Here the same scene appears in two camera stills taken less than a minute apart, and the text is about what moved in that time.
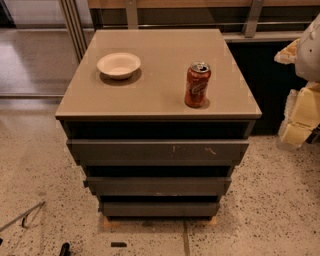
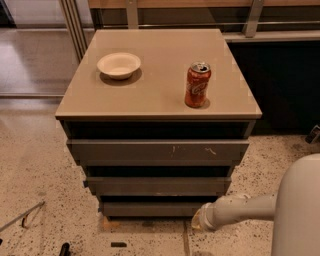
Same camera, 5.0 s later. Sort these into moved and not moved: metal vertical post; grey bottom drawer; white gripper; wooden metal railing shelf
Moved: white gripper
Not moved: wooden metal railing shelf; grey bottom drawer; metal vertical post
